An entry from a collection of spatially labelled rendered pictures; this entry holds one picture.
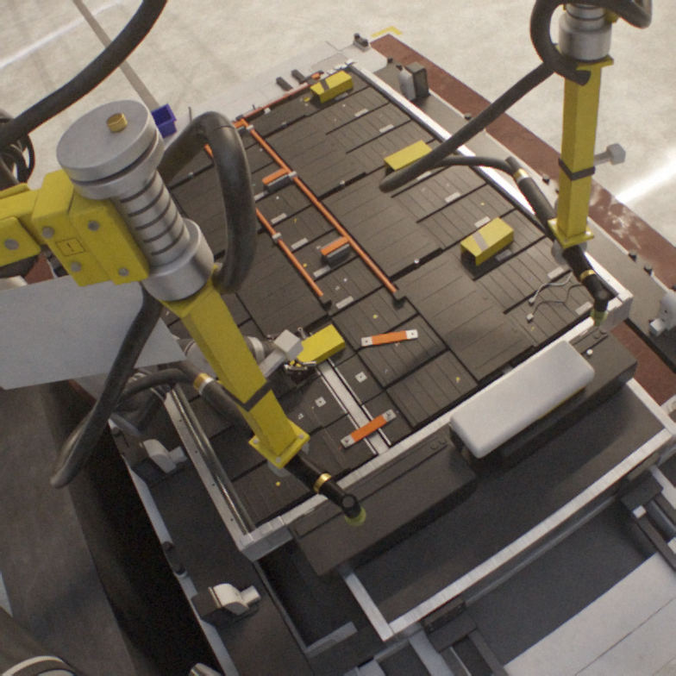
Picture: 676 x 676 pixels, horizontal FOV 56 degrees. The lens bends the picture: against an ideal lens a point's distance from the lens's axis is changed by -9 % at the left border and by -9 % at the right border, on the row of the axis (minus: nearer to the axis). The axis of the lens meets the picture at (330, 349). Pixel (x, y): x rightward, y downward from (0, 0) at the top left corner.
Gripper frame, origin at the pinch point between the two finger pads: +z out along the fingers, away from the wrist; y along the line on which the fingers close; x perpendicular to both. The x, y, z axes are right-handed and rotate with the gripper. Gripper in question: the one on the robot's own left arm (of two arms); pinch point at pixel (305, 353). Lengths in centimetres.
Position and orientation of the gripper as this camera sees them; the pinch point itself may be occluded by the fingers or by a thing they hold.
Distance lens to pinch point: 191.3
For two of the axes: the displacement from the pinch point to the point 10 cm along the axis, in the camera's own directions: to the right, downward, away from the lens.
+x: -4.0, 7.4, 5.5
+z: 7.8, -0.5, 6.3
